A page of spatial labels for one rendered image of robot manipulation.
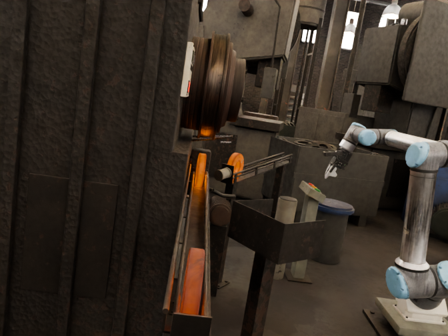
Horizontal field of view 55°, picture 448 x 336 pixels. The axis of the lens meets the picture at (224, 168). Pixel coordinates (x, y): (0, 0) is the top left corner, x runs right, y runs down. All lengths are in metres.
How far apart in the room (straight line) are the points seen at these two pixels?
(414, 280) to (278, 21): 3.03
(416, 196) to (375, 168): 2.40
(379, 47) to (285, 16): 1.41
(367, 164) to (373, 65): 1.56
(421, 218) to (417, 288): 0.33
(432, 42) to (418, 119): 0.95
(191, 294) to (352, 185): 3.62
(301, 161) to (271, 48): 1.27
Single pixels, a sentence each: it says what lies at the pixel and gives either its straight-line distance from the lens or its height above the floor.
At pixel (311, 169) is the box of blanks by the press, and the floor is 0.53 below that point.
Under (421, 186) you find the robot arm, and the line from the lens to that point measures 2.08.
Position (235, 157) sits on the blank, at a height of 0.76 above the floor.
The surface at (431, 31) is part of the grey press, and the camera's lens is 5.31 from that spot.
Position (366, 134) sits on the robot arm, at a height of 0.99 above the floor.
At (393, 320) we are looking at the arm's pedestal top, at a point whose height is 0.12.
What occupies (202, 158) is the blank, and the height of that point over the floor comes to 0.80.
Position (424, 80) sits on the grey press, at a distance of 5.27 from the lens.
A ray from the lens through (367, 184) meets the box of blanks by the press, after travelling 4.46.
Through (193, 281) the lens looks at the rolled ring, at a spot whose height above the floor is 0.73.
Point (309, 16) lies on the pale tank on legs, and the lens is 10.71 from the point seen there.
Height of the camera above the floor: 1.09
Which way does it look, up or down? 10 degrees down
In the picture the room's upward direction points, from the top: 9 degrees clockwise
